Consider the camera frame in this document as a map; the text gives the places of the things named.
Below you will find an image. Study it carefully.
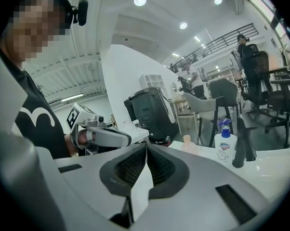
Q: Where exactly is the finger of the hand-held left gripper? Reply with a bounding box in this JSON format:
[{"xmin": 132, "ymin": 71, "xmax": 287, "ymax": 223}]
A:
[{"xmin": 86, "ymin": 127, "xmax": 132, "ymax": 148}]

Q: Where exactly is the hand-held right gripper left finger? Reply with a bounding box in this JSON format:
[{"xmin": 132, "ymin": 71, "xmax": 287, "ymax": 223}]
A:
[{"xmin": 99, "ymin": 143, "xmax": 148, "ymax": 198}]

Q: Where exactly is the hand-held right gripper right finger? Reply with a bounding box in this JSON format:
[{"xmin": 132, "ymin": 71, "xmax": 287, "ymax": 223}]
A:
[{"xmin": 146, "ymin": 143, "xmax": 190, "ymax": 200}]

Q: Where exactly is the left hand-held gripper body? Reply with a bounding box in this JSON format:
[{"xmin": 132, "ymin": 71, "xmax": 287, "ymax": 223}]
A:
[{"xmin": 66, "ymin": 102, "xmax": 106, "ymax": 150}]

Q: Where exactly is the white bottle with blue pump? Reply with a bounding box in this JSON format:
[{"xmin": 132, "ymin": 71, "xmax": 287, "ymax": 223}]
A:
[{"xmin": 214, "ymin": 118, "xmax": 238, "ymax": 165}]

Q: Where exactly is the person's left forearm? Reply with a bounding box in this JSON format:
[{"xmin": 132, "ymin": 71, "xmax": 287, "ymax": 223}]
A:
[{"xmin": 64, "ymin": 133, "xmax": 79, "ymax": 158}]

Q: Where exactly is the white sink counter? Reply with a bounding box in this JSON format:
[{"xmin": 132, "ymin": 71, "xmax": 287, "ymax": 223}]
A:
[{"xmin": 168, "ymin": 140, "xmax": 290, "ymax": 203}]

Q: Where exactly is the person's left hand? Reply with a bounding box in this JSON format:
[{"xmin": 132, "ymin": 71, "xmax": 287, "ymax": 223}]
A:
[{"xmin": 77, "ymin": 130, "xmax": 97, "ymax": 146}]

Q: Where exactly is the long tube ceiling light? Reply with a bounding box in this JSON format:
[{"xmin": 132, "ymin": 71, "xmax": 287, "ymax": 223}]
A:
[{"xmin": 48, "ymin": 93, "xmax": 84, "ymax": 105}]

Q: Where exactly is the small white side table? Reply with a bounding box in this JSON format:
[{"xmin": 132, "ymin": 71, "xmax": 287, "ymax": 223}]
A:
[{"xmin": 122, "ymin": 119, "xmax": 150, "ymax": 143}]

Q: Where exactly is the person's black printed t-shirt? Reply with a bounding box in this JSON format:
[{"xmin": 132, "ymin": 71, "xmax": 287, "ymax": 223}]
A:
[{"xmin": 0, "ymin": 47, "xmax": 70, "ymax": 160}]

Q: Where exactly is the black box-shaped appliance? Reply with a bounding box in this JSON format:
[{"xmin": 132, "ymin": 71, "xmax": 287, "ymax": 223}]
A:
[{"xmin": 123, "ymin": 87, "xmax": 180, "ymax": 142}]

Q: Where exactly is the light wooden table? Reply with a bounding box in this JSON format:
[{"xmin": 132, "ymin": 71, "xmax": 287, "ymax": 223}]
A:
[{"xmin": 171, "ymin": 97, "xmax": 199, "ymax": 135}]

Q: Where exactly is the white arched shelf unit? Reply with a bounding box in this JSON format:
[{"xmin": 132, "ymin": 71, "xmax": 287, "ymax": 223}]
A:
[{"xmin": 139, "ymin": 74, "xmax": 164, "ymax": 89}]

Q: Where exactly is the grey upholstered chair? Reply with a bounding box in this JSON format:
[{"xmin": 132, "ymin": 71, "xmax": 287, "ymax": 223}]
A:
[
  {"xmin": 208, "ymin": 78, "xmax": 242, "ymax": 149},
  {"xmin": 183, "ymin": 91, "xmax": 223, "ymax": 132}
]

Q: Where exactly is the black faucet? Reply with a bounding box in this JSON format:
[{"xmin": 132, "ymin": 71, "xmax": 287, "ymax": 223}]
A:
[{"xmin": 232, "ymin": 115, "xmax": 258, "ymax": 168}]

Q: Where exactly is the person's head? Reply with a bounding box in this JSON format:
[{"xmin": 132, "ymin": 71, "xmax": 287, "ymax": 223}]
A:
[{"xmin": 0, "ymin": 0, "xmax": 73, "ymax": 72}]

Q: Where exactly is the black office chair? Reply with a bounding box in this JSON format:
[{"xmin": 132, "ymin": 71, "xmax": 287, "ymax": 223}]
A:
[
  {"xmin": 240, "ymin": 51, "xmax": 276, "ymax": 116},
  {"xmin": 264, "ymin": 65, "xmax": 290, "ymax": 149}
]

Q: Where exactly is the black balcony railing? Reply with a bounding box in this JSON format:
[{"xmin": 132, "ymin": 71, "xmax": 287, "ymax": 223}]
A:
[{"xmin": 169, "ymin": 23, "xmax": 259, "ymax": 72}]

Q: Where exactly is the black head-worn camera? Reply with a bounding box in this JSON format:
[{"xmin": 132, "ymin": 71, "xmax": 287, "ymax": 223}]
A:
[{"xmin": 71, "ymin": 0, "xmax": 89, "ymax": 26}]

